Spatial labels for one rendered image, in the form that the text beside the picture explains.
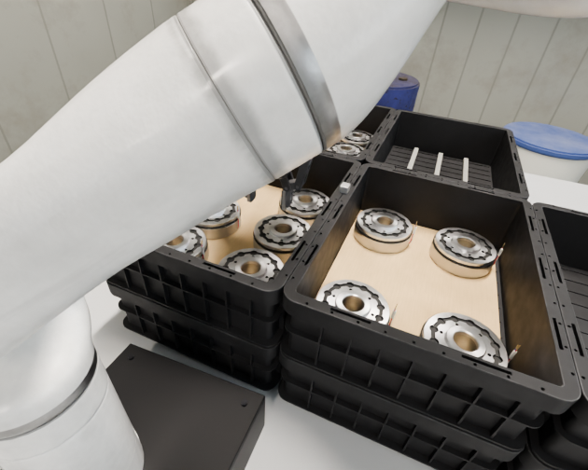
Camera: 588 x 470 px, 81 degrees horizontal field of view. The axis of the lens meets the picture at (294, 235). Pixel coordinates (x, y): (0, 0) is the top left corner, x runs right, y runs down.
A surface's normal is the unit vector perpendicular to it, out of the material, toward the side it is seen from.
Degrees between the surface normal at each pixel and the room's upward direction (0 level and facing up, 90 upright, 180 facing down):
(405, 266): 0
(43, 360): 22
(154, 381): 4
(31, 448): 86
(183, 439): 4
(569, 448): 90
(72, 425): 86
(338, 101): 99
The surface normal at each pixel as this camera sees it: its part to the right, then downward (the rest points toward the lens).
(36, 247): 0.26, 0.49
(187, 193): 0.33, 0.72
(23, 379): 0.18, -0.62
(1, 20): 0.93, 0.26
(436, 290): 0.06, -0.80
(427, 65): -0.36, 0.54
